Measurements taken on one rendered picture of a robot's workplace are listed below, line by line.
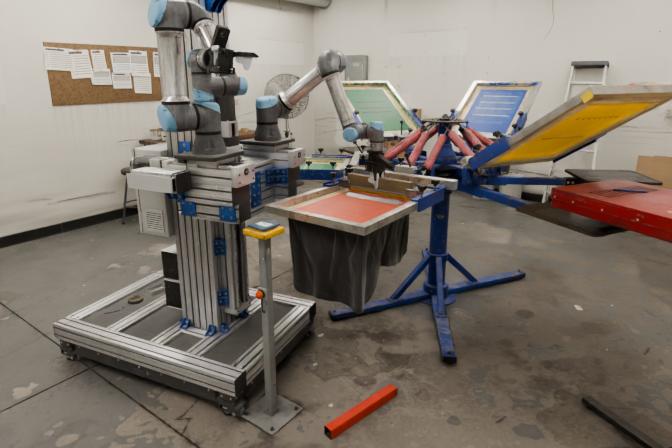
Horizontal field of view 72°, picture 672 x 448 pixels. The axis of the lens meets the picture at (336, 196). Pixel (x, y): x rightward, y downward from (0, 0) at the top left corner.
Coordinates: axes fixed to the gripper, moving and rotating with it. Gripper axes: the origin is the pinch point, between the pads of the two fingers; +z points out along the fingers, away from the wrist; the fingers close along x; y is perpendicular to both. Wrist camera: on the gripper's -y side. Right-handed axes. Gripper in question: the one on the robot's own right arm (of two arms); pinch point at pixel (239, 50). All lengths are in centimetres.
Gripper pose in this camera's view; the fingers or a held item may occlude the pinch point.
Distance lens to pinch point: 161.1
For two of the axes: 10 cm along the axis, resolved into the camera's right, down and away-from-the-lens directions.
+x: -7.6, 0.3, -6.5
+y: -1.0, 9.8, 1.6
